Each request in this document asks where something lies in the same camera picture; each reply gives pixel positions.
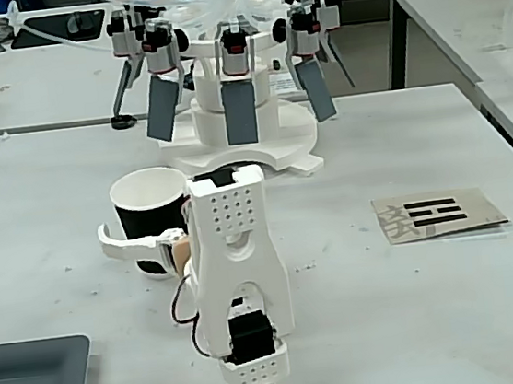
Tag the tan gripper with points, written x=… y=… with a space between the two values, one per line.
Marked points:
x=129 y=245

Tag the black paper cup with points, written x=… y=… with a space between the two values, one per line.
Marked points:
x=148 y=218

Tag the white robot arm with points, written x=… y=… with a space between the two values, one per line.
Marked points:
x=256 y=271

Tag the black round cap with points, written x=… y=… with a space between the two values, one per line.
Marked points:
x=121 y=122

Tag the grey paddle actuator unit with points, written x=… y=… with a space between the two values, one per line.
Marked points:
x=239 y=110
x=123 y=36
x=316 y=90
x=163 y=105
x=328 y=7

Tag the white dispenser machine with paddles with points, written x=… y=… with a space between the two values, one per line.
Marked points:
x=296 y=136

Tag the printed white label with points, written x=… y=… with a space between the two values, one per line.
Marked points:
x=282 y=83

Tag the black flat mat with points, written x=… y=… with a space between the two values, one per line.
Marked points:
x=48 y=32

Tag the grey card with black bars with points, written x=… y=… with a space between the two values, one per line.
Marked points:
x=394 y=222

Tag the clear plastic tube bundle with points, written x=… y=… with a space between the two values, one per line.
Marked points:
x=225 y=1

